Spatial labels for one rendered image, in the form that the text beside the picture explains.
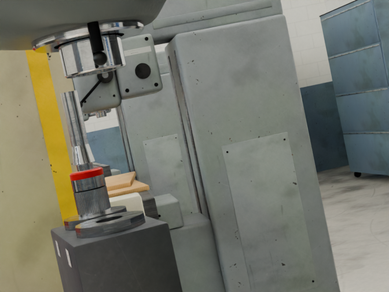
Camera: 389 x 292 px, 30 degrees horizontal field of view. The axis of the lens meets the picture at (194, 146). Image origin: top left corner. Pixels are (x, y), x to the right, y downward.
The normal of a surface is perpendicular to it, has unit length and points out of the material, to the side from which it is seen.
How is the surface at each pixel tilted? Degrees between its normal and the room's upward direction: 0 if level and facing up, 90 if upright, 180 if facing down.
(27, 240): 90
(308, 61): 90
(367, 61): 90
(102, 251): 90
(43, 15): 127
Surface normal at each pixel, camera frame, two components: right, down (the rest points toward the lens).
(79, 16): 0.29, 0.58
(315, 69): 0.22, 0.01
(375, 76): -0.96, 0.21
